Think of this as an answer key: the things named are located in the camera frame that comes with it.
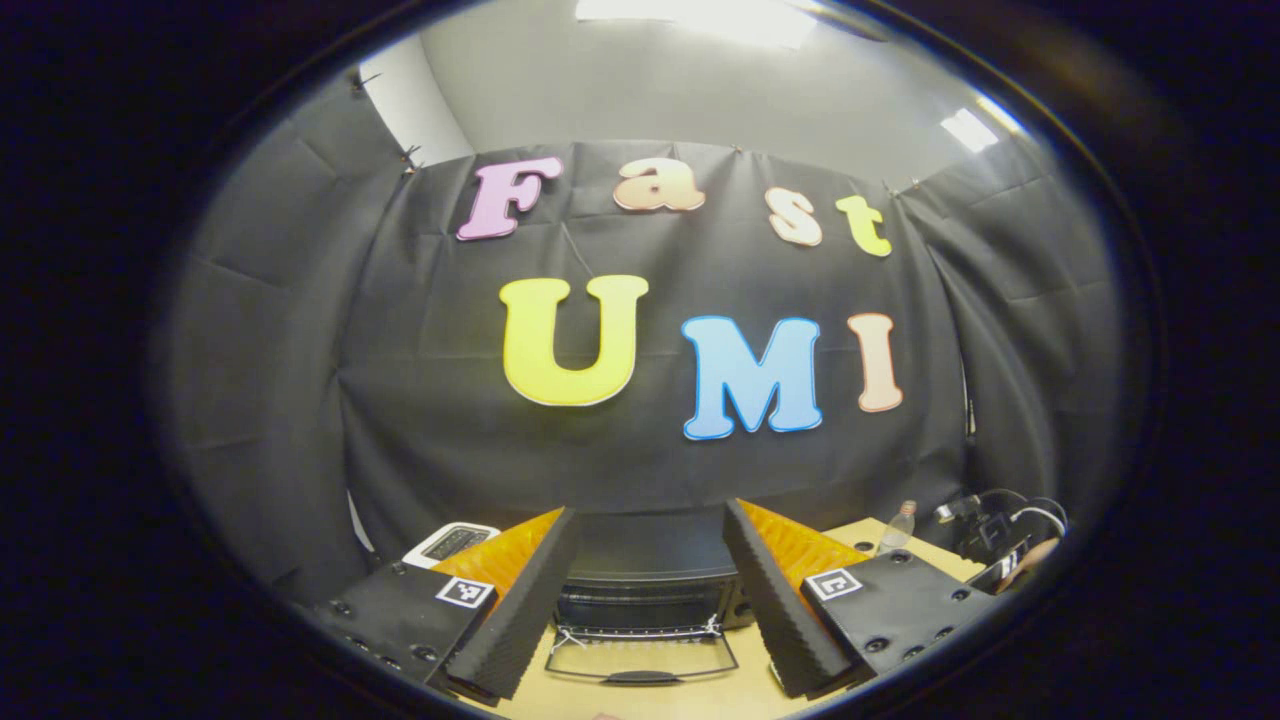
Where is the black backdrop cloth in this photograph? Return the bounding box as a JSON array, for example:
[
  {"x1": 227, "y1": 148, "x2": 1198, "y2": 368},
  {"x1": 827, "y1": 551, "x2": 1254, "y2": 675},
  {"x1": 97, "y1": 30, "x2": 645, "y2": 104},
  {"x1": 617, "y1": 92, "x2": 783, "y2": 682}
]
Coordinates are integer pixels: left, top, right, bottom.
[{"x1": 150, "y1": 65, "x2": 1123, "y2": 611}]

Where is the small ceiling light panel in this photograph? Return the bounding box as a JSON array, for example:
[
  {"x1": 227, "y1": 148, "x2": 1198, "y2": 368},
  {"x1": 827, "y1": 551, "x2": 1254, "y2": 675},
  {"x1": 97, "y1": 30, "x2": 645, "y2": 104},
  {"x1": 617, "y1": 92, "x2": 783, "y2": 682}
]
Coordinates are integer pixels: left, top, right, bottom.
[{"x1": 940, "y1": 95, "x2": 1023, "y2": 154}]

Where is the white appliance with dark top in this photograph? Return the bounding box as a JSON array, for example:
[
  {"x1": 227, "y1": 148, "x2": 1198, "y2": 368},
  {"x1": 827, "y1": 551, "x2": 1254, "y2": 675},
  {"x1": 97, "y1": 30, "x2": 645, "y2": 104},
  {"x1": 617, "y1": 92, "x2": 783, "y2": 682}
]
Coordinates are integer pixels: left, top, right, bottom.
[{"x1": 403, "y1": 522, "x2": 501, "y2": 571}]

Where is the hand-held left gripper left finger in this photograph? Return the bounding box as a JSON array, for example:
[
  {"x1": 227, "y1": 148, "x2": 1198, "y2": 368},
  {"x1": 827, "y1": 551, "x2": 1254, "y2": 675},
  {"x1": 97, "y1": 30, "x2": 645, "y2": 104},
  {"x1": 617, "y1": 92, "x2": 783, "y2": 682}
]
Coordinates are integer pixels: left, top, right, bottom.
[{"x1": 315, "y1": 506, "x2": 581, "y2": 701}]

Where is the black electric oven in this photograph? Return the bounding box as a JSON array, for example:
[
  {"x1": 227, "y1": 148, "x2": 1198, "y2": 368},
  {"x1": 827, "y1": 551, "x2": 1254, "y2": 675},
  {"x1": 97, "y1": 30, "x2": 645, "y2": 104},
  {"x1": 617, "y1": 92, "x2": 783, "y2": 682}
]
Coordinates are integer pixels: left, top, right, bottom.
[{"x1": 545, "y1": 510, "x2": 758, "y2": 687}]

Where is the clear plastic bottle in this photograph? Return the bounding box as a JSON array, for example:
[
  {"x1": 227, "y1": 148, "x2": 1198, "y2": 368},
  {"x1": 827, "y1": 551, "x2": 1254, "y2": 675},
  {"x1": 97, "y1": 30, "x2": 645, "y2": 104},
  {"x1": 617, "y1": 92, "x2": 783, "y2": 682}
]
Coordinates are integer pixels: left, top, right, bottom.
[{"x1": 877, "y1": 500, "x2": 919, "y2": 555}]

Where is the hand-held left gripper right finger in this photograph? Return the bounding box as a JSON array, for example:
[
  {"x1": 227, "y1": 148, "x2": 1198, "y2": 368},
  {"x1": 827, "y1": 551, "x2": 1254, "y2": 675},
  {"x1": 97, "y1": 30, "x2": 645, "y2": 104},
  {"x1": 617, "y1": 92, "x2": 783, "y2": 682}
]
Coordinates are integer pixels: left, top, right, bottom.
[{"x1": 720, "y1": 498, "x2": 1003, "y2": 701}]

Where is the black device with cables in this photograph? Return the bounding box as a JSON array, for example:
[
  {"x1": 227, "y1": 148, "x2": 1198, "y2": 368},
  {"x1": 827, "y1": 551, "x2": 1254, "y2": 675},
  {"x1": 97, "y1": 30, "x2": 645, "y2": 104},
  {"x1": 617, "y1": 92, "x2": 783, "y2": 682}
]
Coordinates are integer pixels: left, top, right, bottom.
[{"x1": 935, "y1": 488, "x2": 1069, "y2": 563}]

